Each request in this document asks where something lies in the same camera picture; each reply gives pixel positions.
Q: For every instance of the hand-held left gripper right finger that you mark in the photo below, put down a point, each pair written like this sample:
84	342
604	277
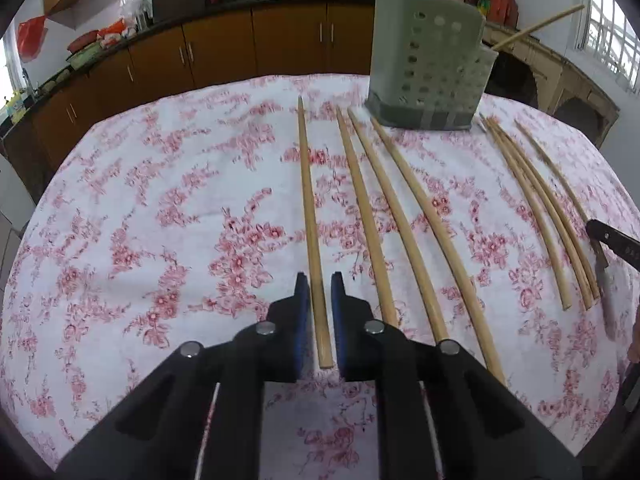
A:
336	300

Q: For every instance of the orange plastic bag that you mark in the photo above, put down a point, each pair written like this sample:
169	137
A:
112	27

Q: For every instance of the cream wooden side table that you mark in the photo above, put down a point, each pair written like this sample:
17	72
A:
575	80

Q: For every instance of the metal cup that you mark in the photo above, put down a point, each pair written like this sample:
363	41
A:
142	17

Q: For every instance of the green bottle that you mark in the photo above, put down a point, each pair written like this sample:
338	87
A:
484	5

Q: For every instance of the barred window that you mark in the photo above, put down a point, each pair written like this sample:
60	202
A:
607	30

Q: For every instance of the red hanging plastic bag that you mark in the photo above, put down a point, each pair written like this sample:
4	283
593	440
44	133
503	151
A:
31	37

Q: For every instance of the plain window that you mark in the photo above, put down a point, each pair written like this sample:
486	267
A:
7	75

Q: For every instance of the red basin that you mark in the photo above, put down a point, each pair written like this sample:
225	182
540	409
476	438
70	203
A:
82	40

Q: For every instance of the person's right hand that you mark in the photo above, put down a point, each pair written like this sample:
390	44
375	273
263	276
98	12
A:
636	345

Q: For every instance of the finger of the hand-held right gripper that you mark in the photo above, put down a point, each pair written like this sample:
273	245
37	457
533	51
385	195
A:
620	247

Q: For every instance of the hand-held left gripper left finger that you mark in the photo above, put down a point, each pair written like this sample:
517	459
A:
301	300

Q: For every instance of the green perforated utensil holder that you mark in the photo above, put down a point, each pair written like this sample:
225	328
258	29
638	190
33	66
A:
425	60

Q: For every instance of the green basin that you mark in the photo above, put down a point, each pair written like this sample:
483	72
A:
85	57

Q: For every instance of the brown lower kitchen cabinets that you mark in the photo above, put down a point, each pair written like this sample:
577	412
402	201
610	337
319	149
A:
220	50

